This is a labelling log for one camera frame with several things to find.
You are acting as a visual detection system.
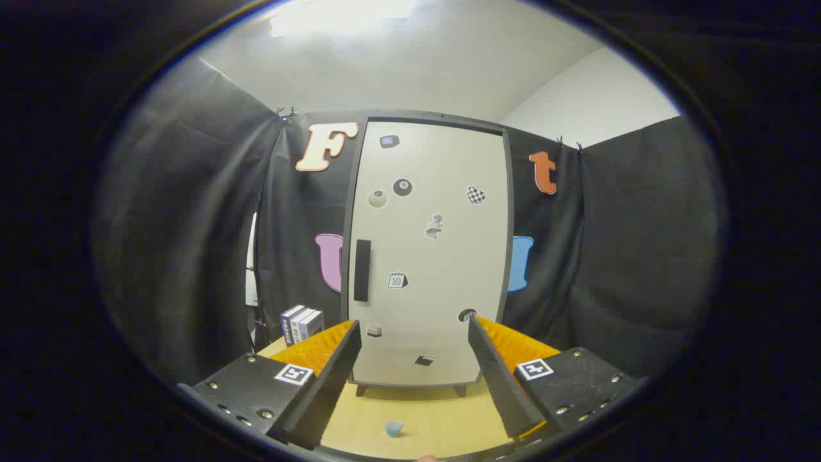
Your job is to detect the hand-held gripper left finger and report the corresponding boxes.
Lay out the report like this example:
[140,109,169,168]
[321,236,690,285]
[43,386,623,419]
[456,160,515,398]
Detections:
[176,319,362,451]

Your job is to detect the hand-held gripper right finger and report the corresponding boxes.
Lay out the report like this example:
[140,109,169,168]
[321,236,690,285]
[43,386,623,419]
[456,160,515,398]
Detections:
[468,316,642,447]

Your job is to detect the white cabinet door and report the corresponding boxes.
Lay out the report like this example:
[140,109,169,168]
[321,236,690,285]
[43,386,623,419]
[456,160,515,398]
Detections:
[350,121,511,387]

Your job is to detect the black door handle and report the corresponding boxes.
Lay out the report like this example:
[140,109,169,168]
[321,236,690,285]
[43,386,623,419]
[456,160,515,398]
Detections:
[354,239,372,302]

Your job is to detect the white spine book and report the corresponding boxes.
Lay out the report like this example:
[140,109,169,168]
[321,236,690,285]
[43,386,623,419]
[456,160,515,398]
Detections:
[289,308,315,345]

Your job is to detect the dark blue spine book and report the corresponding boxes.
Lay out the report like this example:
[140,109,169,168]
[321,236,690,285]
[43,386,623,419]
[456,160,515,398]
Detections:
[280,305,305,347]

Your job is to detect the black backdrop stand pole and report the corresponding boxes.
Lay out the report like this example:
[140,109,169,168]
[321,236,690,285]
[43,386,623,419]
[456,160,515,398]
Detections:
[251,186,270,350]

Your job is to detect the grey cabinet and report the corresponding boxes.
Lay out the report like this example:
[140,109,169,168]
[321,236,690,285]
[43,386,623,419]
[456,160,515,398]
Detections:
[340,109,516,397]

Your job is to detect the black backdrop cloth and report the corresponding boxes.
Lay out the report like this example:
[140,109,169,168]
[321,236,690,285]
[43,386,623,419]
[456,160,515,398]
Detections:
[93,58,725,386]

